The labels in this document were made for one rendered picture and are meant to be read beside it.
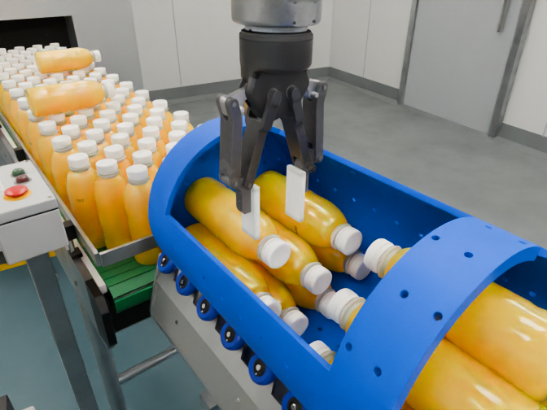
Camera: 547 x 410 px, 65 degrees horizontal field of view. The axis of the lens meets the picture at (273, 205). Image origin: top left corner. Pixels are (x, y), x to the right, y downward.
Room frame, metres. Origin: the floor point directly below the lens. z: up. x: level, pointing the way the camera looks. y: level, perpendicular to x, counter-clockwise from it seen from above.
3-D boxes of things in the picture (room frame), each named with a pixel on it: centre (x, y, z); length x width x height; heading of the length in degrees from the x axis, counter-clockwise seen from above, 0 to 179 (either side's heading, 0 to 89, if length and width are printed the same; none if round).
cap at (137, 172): (0.74, 0.26, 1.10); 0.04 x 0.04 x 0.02
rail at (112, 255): (0.76, 0.16, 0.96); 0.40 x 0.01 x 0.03; 127
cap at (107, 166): (0.77, 0.33, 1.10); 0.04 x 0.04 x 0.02
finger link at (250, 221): (0.44, 0.03, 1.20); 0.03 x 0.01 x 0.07; 38
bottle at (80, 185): (0.80, 0.39, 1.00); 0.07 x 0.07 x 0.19
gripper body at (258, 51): (0.46, 0.00, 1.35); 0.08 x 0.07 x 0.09; 128
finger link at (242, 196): (0.43, 0.04, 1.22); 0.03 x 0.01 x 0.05; 128
